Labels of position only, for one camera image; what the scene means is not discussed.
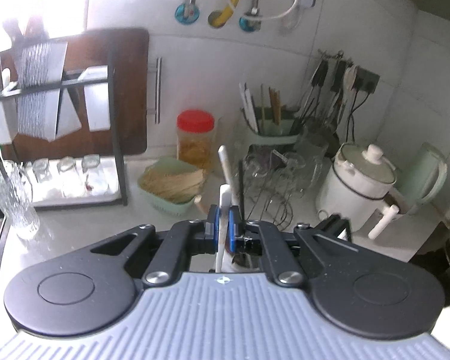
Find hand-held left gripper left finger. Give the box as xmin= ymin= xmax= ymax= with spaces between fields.
xmin=91 ymin=204 xmax=222 ymax=286

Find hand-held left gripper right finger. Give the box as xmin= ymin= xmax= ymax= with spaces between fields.
xmin=229 ymin=206 xmax=364 ymax=286

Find white ceramic spoon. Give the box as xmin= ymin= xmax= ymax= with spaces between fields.
xmin=214 ymin=185 xmax=233 ymax=274

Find black chopstick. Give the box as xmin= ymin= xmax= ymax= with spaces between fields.
xmin=238 ymin=160 xmax=247 ymax=220

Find white spoon with black edge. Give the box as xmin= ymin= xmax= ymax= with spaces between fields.
xmin=217 ymin=145 xmax=236 ymax=197

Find white electric cooker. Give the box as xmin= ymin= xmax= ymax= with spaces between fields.
xmin=317 ymin=142 xmax=402 ymax=241

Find green bowl with food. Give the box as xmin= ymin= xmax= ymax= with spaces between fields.
xmin=138 ymin=157 xmax=207 ymax=216

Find dried bean curd sticks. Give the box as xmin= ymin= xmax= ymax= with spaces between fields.
xmin=140 ymin=169 xmax=207 ymax=203

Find crystal stem glass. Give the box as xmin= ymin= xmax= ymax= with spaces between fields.
xmin=281 ymin=152 xmax=308 ymax=181

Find textured glass pitcher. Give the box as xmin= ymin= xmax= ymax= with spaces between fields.
xmin=296 ymin=127 xmax=340 ymax=181

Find red-lid plastic jar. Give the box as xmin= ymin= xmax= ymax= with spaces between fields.
xmin=176 ymin=109 xmax=215 ymax=171

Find green electric kettle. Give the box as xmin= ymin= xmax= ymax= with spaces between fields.
xmin=392 ymin=142 xmax=449 ymax=218

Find green chopstick holder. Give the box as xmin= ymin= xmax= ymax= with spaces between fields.
xmin=241 ymin=107 xmax=302 ymax=145

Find white chopstick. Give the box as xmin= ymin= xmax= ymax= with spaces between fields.
xmin=239 ymin=82 xmax=260 ymax=134

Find brown wooden chopstick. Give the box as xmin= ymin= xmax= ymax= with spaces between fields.
xmin=269 ymin=87 xmax=282 ymax=125

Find small clear glass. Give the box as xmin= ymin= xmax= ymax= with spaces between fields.
xmin=56 ymin=156 xmax=77 ymax=196
xmin=80 ymin=154 xmax=100 ymax=181
xmin=32 ymin=157 xmax=53 ymax=184

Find white drip tray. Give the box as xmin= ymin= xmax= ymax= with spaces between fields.
xmin=22 ymin=157 xmax=128 ymax=209

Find hanging white spoon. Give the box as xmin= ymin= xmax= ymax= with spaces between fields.
xmin=341 ymin=64 xmax=361 ymax=98

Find hanging black kitchen utensil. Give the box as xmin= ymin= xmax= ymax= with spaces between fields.
xmin=302 ymin=50 xmax=331 ymax=128
xmin=324 ymin=54 xmax=347 ymax=121

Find brown wooden cutting board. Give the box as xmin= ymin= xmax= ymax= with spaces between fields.
xmin=0 ymin=27 xmax=151 ymax=162

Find white dish cloth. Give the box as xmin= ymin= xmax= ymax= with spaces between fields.
xmin=77 ymin=65 xmax=111 ymax=132

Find textured glass mug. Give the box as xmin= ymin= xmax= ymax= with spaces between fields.
xmin=0 ymin=161 xmax=41 ymax=239

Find grey textured dish cloth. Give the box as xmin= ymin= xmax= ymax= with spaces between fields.
xmin=17 ymin=41 xmax=68 ymax=141

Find metal wire glass rack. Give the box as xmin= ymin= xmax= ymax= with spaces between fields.
xmin=244 ymin=144 xmax=308 ymax=229

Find black power cable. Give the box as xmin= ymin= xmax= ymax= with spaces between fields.
xmin=345 ymin=90 xmax=365 ymax=147

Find black dish rack frame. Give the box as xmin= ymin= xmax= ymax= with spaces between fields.
xmin=0 ymin=50 xmax=130 ymax=207

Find dark wall outlet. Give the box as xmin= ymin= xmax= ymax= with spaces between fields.
xmin=354 ymin=67 xmax=380 ymax=94

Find steel cabinet handle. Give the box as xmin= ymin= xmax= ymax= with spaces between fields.
xmin=146 ymin=57 xmax=163 ymax=124

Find white cable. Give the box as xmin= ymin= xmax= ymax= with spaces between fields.
xmin=244 ymin=0 xmax=301 ymax=22

